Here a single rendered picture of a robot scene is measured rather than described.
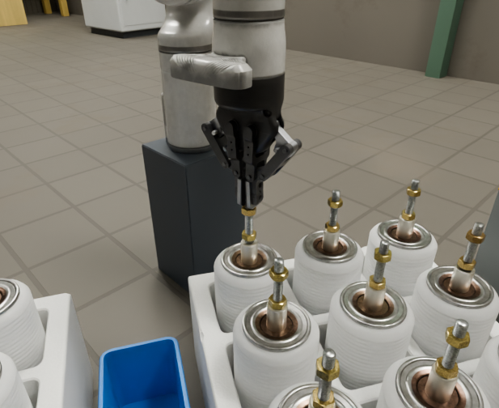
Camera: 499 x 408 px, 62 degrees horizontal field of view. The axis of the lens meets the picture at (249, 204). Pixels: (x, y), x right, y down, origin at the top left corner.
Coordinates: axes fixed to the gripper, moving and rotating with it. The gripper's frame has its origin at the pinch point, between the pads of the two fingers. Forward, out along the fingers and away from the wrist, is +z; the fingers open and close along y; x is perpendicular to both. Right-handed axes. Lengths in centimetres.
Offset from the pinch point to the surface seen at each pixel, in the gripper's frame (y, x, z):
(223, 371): -4.8, 11.4, 17.6
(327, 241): -7.3, -8.1, 9.0
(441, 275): -21.5, -11.9, 10.4
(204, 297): 5.4, 3.5, 17.7
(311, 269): -7.1, -4.4, 11.5
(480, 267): -24.8, -27.9, 17.7
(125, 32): 320, -228, 32
